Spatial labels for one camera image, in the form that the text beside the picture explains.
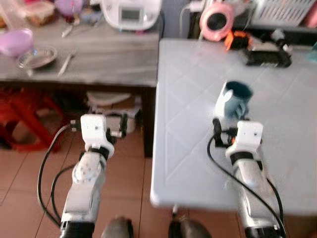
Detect white plastic bin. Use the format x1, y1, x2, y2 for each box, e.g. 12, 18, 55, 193
87, 92, 142, 133

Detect blue ceramic mug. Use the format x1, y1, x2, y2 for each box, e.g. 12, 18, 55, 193
214, 81, 253, 119

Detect white plastic folding table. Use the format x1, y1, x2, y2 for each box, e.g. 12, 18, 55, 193
150, 39, 317, 216

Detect grey top wooden table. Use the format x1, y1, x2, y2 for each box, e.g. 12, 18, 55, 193
0, 15, 160, 159

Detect silver metal fork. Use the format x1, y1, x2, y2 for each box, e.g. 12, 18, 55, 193
57, 50, 77, 76

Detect black flat device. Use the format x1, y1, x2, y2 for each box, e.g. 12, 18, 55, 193
245, 37, 293, 67

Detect red plastic stool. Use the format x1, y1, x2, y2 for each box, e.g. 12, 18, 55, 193
0, 89, 65, 152

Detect orange and black device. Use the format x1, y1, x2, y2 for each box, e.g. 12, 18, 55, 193
224, 31, 248, 50

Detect grey left robot foot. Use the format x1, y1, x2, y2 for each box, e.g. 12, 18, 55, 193
101, 216, 134, 238

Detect grey robot foot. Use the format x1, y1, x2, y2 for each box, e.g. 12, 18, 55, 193
168, 216, 212, 238
101, 216, 134, 238

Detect grey right robot foot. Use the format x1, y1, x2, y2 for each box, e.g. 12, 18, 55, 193
168, 216, 212, 238

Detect round metal plate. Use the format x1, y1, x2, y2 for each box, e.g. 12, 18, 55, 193
17, 46, 57, 69

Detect pink round appliance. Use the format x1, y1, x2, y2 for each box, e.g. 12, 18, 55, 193
200, 1, 235, 42

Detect small metal kitchen tool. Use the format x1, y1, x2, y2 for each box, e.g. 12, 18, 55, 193
61, 19, 81, 39

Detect white kitchen appliance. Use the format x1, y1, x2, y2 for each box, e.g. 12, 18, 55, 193
101, 0, 162, 30

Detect purple plastic container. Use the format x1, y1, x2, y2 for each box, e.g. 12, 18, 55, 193
54, 0, 84, 15

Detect pink plastic bowl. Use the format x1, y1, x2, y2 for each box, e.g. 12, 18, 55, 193
0, 28, 34, 58

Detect clear food container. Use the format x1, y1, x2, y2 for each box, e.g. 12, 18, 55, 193
22, 0, 56, 25

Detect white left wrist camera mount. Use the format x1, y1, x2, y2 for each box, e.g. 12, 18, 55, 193
79, 114, 108, 150

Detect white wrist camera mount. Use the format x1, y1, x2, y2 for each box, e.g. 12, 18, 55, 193
231, 120, 264, 153
79, 114, 108, 150

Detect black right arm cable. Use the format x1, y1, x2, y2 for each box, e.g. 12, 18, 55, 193
207, 134, 288, 236

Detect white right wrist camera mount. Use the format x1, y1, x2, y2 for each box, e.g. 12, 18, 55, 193
231, 120, 264, 153

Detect long black left arm cable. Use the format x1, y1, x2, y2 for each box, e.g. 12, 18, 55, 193
37, 121, 82, 226

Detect short black left arm cable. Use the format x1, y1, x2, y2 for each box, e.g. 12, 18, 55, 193
51, 164, 82, 221

